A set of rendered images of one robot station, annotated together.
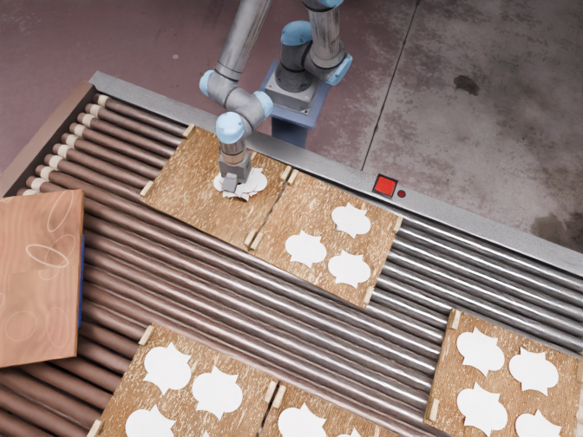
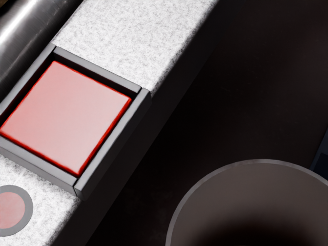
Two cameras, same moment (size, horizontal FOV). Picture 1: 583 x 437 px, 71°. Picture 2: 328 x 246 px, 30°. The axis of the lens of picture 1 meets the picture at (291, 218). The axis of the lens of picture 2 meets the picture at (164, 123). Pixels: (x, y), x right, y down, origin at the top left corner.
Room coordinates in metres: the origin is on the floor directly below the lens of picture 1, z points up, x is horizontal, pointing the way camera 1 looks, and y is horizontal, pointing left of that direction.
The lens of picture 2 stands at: (0.84, -0.48, 1.25)
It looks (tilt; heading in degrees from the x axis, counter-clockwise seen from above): 61 degrees down; 108
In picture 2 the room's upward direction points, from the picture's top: 5 degrees counter-clockwise
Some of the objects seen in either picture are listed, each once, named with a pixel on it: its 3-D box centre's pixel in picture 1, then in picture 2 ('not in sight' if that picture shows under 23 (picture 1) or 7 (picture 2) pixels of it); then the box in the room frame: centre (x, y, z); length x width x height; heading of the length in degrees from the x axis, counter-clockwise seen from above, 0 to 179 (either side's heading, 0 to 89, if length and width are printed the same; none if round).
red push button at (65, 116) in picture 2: (384, 186); (67, 119); (0.73, -0.32, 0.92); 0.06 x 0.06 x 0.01; 74
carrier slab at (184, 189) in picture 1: (219, 185); not in sight; (0.65, 0.27, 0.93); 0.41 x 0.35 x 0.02; 71
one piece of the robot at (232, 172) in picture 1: (232, 169); not in sight; (0.64, 0.20, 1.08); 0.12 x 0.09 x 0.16; 170
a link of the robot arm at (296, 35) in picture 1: (298, 44); not in sight; (1.15, 0.05, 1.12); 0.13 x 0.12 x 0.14; 59
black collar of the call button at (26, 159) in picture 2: (384, 185); (66, 117); (0.73, -0.32, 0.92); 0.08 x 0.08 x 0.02; 74
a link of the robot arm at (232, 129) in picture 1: (232, 133); not in sight; (0.66, 0.20, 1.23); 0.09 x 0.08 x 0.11; 149
